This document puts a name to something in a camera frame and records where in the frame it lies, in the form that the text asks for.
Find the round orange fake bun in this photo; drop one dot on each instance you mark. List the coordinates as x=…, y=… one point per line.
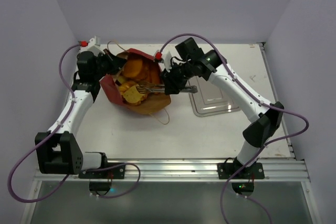
x=132, y=68

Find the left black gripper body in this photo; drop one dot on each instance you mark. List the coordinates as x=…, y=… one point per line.
x=102, y=68

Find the steel tray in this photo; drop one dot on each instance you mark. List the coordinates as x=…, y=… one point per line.
x=210, y=100

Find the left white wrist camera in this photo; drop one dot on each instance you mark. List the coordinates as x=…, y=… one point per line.
x=93, y=45

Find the red paper bag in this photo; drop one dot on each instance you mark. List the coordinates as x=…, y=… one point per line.
x=115, y=85

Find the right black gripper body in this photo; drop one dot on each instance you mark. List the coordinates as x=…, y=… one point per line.
x=172, y=81

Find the seeded fake bread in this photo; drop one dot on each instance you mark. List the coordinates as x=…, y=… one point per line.
x=133, y=97

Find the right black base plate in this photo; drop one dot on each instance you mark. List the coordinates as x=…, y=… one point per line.
x=255, y=171

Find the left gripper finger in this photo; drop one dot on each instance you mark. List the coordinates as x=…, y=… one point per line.
x=107, y=53
x=115, y=63

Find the long orange fake baguette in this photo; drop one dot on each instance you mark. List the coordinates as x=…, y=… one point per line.
x=151, y=73

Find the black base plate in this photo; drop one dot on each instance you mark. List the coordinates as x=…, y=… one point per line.
x=115, y=171
x=255, y=171

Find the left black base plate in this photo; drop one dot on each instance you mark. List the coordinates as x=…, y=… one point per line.
x=115, y=171

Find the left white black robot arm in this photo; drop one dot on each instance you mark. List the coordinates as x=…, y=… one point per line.
x=57, y=149

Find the steel tongs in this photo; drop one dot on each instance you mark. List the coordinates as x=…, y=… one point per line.
x=146, y=87

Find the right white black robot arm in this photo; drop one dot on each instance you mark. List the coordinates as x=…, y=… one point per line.
x=264, y=116

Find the aluminium rail frame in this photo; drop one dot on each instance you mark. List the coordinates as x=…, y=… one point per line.
x=205, y=170

